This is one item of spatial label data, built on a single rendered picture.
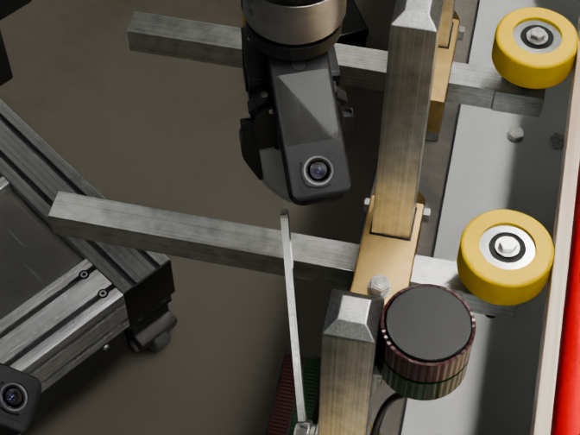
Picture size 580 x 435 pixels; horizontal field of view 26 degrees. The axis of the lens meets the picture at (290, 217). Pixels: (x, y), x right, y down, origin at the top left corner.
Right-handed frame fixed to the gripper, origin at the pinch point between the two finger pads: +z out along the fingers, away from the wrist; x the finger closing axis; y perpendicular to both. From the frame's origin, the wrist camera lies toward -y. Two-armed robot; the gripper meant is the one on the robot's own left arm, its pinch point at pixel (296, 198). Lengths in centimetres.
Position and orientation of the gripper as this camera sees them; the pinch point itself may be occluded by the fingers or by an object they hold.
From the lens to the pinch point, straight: 106.6
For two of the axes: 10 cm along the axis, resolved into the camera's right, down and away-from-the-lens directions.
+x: -9.9, 1.1, -0.8
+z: 0.0, 5.8, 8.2
